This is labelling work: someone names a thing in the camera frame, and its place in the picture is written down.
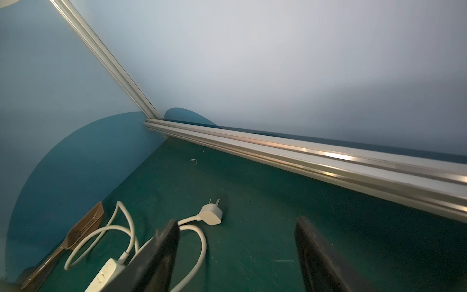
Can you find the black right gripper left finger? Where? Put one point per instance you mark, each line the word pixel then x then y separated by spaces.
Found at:
pixel 152 268

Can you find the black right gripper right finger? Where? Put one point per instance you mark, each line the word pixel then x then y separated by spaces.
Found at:
pixel 322 268

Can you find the white power strip usb ports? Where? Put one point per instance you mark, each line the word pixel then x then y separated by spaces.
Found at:
pixel 121 220

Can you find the black slotted spatula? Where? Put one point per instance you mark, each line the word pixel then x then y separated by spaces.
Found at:
pixel 89 223

